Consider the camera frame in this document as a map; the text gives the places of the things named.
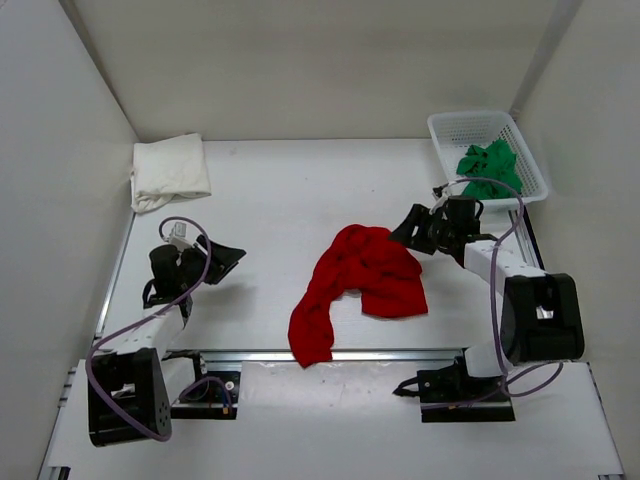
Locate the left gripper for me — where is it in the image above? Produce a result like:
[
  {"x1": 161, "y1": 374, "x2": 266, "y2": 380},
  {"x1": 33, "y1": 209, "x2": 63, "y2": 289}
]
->
[{"x1": 179, "y1": 234, "x2": 246, "y2": 290}]

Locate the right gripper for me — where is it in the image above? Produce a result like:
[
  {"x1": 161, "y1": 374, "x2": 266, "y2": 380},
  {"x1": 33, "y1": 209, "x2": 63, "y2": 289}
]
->
[{"x1": 389, "y1": 205, "x2": 456, "y2": 256}]

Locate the red t shirt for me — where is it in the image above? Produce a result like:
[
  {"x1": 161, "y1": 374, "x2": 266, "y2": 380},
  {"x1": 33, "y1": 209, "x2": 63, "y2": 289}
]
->
[{"x1": 288, "y1": 224, "x2": 428, "y2": 368}]

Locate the green t shirt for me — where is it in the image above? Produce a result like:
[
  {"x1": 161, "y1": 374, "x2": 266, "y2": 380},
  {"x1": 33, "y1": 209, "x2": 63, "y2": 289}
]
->
[{"x1": 456, "y1": 139, "x2": 522, "y2": 201}]

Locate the white t shirt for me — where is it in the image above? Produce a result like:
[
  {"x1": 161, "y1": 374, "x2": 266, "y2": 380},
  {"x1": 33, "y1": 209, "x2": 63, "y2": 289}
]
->
[{"x1": 130, "y1": 133, "x2": 212, "y2": 214}]

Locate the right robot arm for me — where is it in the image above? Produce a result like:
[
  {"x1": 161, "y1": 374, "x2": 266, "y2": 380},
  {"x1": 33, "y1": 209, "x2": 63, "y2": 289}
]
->
[{"x1": 390, "y1": 195, "x2": 585, "y2": 400}]

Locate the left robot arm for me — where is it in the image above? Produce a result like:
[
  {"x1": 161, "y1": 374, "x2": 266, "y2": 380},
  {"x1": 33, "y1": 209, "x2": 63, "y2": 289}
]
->
[{"x1": 87, "y1": 236, "x2": 246, "y2": 447}]

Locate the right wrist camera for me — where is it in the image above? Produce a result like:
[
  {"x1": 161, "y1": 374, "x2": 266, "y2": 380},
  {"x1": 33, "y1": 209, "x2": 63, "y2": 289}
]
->
[{"x1": 432, "y1": 184, "x2": 450, "y2": 200}]

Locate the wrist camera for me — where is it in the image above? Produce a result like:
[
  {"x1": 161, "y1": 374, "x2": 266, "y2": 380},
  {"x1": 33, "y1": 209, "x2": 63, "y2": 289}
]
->
[
  {"x1": 432, "y1": 184, "x2": 450, "y2": 200},
  {"x1": 167, "y1": 221, "x2": 187, "y2": 243}
]

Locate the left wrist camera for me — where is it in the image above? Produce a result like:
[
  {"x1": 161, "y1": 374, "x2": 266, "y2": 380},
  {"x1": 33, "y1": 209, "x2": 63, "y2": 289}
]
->
[{"x1": 167, "y1": 221, "x2": 187, "y2": 243}]

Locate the aluminium frame rail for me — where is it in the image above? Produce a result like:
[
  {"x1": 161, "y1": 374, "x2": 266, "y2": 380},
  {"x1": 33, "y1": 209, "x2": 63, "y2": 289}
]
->
[{"x1": 509, "y1": 210, "x2": 545, "y2": 269}]

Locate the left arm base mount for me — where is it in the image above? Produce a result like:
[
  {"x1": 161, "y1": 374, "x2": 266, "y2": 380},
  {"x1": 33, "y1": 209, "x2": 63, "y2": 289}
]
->
[{"x1": 161, "y1": 350, "x2": 241, "y2": 420}]

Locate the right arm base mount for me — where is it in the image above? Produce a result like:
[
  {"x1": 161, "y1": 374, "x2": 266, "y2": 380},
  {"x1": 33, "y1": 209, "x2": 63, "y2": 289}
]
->
[{"x1": 393, "y1": 355, "x2": 516, "y2": 424}]

